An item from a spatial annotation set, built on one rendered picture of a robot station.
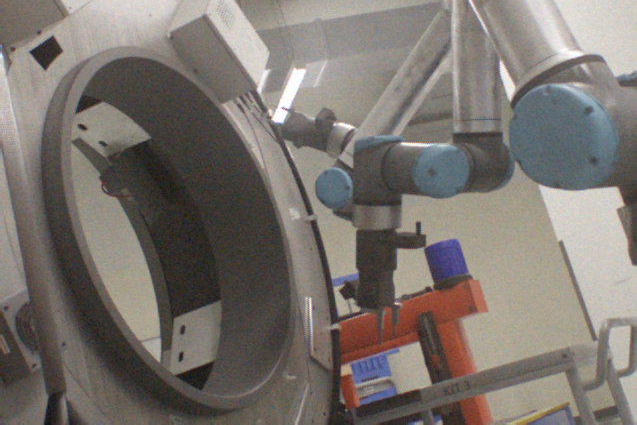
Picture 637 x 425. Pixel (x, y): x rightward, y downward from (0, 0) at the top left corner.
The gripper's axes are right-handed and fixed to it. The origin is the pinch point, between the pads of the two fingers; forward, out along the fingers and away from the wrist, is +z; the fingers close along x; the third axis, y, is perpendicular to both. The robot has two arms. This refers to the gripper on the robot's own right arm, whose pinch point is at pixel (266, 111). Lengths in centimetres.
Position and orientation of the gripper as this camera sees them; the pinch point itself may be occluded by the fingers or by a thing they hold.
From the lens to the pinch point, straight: 247.9
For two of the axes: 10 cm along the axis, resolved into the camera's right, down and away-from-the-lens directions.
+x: 5.2, -6.9, 5.0
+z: -8.3, -2.9, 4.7
